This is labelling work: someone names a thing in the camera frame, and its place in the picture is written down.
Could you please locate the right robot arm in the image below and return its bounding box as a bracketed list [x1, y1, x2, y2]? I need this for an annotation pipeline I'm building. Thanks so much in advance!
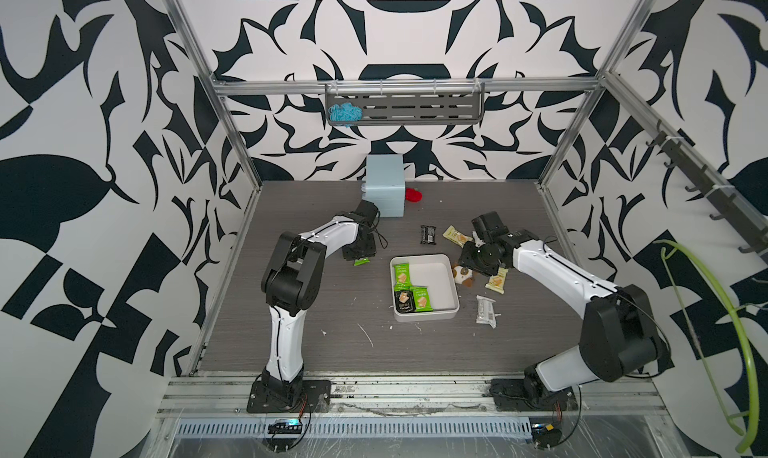
[459, 212, 671, 402]

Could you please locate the black cookie packet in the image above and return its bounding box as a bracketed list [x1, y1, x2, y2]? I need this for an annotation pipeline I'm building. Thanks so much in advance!
[394, 289, 416, 314]

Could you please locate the black barcode snack packet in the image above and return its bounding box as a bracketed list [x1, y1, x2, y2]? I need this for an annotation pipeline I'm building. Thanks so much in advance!
[420, 225, 436, 245]

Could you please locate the grey wall shelf rack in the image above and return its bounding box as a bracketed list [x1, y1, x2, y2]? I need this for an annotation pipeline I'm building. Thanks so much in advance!
[324, 80, 485, 126]

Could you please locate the red small object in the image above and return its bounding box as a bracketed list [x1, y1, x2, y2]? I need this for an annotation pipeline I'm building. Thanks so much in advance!
[405, 188, 423, 203]

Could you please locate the light blue drawer box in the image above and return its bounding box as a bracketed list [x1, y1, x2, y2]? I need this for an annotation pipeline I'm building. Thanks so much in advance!
[361, 154, 406, 218]

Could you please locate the green hose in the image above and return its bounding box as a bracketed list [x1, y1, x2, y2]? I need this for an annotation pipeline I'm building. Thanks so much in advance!
[652, 239, 762, 455]

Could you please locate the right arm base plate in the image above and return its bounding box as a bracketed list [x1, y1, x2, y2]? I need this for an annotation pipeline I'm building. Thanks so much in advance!
[489, 378, 578, 412]

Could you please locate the brown white plush toy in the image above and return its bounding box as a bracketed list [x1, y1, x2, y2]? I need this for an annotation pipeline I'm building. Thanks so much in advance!
[452, 265, 474, 288]

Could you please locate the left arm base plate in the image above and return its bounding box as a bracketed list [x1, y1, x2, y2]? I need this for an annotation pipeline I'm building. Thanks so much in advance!
[246, 378, 331, 414]

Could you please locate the white storage box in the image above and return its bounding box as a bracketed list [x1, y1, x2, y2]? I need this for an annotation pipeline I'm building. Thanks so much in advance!
[390, 254, 460, 323]

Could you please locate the cream cookie packet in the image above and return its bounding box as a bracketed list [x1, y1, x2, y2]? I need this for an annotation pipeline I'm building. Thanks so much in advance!
[442, 225, 473, 247]

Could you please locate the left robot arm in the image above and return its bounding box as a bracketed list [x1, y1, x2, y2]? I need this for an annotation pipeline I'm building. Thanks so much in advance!
[254, 200, 381, 407]

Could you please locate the blue crumpled cloth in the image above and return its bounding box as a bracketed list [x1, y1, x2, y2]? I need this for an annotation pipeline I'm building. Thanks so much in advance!
[328, 102, 363, 127]

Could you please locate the clear snack packet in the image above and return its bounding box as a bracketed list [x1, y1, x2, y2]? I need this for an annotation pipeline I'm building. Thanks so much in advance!
[476, 295, 497, 329]

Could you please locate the black hook rail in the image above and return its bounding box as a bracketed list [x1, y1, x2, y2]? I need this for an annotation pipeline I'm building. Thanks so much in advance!
[646, 119, 767, 262]

